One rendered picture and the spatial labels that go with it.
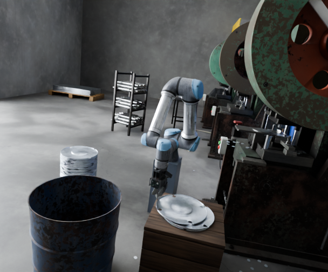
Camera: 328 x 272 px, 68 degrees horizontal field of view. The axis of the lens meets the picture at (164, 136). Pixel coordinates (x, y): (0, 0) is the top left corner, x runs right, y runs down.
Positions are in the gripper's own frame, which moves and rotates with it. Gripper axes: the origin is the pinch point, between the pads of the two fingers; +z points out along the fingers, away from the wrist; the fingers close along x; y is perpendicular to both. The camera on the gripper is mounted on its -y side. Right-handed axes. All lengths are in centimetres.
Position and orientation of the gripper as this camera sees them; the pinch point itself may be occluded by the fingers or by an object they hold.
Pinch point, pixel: (158, 196)
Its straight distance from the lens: 149.0
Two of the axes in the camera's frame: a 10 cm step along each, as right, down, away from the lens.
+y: -4.8, 1.9, -8.6
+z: -1.3, 9.5, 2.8
